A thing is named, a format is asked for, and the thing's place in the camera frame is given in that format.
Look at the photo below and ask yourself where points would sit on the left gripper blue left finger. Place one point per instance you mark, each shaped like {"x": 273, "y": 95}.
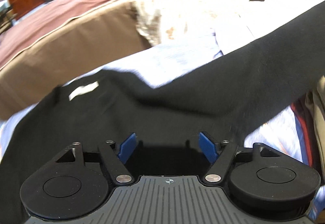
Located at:
{"x": 114, "y": 157}

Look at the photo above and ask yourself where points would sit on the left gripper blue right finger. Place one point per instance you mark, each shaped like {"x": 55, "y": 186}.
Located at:
{"x": 220, "y": 155}

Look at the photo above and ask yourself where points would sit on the black knit garment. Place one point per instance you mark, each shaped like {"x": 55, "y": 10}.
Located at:
{"x": 228, "y": 98}

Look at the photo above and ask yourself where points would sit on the brown pink quilt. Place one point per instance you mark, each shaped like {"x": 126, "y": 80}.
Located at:
{"x": 61, "y": 41}

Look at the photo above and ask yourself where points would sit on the white garment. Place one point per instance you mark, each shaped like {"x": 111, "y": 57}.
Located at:
{"x": 246, "y": 24}

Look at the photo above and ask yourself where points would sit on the floral beige pillow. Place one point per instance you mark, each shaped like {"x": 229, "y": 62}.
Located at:
{"x": 162, "y": 21}

